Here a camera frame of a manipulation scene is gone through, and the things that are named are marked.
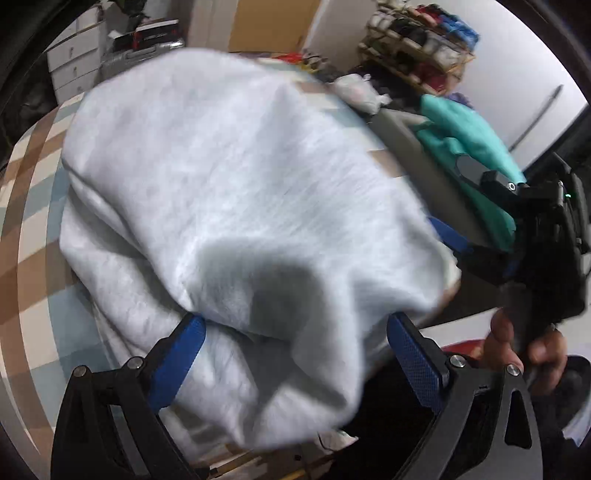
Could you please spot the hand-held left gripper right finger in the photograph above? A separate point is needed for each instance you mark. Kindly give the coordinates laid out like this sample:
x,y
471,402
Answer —
x,y
415,364

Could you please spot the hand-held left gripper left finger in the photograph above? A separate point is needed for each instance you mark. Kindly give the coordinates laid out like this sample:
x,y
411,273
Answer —
x,y
178,364

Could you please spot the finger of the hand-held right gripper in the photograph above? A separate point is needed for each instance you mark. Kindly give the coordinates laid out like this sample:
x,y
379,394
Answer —
x,y
496,182
450,235

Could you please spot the light grey hoodie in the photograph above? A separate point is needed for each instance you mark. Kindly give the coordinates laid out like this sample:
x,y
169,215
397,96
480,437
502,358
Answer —
x,y
231,184

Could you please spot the teal clothes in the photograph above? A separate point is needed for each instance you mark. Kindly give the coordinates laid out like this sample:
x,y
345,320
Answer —
x,y
466,134

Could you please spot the person's right hand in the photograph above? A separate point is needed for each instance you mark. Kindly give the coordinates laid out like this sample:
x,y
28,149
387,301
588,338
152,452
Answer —
x,y
501,346

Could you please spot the grey ottoman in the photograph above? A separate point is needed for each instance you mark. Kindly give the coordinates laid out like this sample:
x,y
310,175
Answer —
x,y
415,157

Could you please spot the shoe rack with shoes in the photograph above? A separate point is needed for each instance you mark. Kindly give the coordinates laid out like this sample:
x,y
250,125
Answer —
x,y
425,41

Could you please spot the white plastic bag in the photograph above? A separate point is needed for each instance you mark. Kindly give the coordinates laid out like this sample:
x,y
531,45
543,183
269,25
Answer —
x,y
360,92

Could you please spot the checkered bed sheet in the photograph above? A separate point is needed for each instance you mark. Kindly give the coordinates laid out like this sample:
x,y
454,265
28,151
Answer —
x,y
37,277

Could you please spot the red plastic bag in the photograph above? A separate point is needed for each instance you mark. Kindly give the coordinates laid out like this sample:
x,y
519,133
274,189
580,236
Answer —
x,y
291,57

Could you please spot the wooden door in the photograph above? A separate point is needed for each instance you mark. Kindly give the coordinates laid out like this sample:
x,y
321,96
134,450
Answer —
x,y
272,23

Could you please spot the silver suitcase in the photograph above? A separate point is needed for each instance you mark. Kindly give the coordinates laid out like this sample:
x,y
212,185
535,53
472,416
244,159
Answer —
x,y
124,62

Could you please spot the white suitcase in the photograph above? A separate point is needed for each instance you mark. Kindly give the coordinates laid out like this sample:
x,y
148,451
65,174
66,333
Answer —
x,y
212,23

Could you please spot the white dresser with drawers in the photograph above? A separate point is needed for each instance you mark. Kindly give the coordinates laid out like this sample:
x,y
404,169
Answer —
x,y
74,60

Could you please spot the long black red box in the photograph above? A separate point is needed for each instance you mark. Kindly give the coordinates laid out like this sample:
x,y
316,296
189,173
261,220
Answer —
x,y
147,34

